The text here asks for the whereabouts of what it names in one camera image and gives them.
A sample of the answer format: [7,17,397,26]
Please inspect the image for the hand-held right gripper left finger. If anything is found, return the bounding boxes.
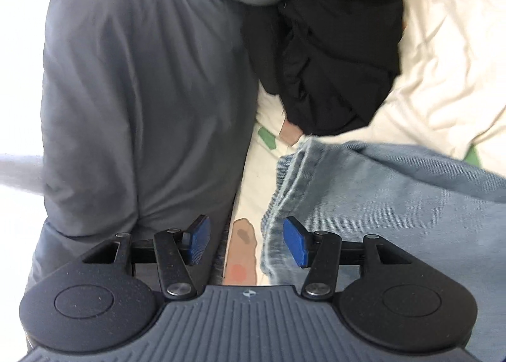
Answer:
[81,215,211,300]

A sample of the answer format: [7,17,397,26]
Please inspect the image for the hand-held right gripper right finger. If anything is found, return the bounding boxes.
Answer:
[282,216,412,300]

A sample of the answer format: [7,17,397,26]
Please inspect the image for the light blue jeans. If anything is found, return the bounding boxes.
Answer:
[260,138,506,362]

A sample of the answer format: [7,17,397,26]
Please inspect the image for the dark grey pillow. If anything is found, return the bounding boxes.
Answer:
[24,0,259,295]

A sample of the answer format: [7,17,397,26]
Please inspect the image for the black garment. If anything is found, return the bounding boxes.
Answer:
[240,0,420,137]

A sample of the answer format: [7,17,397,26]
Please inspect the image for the cream bear print bed sheet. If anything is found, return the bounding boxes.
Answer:
[223,0,506,287]

